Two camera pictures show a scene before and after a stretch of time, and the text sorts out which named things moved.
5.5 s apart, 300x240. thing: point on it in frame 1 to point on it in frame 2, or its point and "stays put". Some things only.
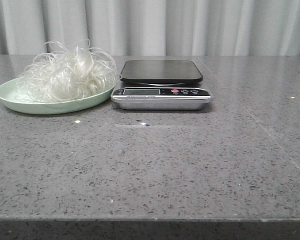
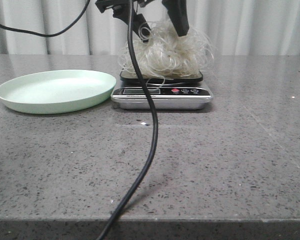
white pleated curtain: [152, 27] stays put
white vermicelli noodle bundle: [61, 74] to [167, 55]
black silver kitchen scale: [164, 84] stays put
